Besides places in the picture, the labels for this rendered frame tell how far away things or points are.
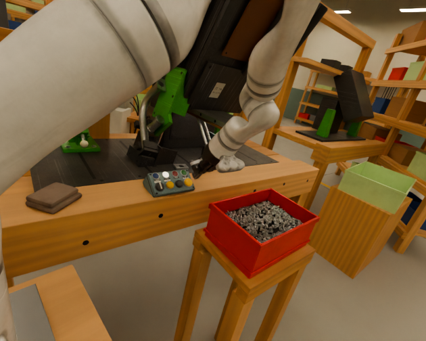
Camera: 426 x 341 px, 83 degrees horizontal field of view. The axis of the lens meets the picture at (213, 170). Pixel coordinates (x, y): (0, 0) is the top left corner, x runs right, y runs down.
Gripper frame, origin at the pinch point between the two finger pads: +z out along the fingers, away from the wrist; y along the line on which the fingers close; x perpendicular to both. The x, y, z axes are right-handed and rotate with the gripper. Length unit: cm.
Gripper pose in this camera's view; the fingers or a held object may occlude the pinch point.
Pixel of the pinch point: (197, 173)
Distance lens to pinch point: 77.2
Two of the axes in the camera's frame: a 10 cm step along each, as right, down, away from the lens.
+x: 3.8, 8.6, -3.4
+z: -5.0, 5.0, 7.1
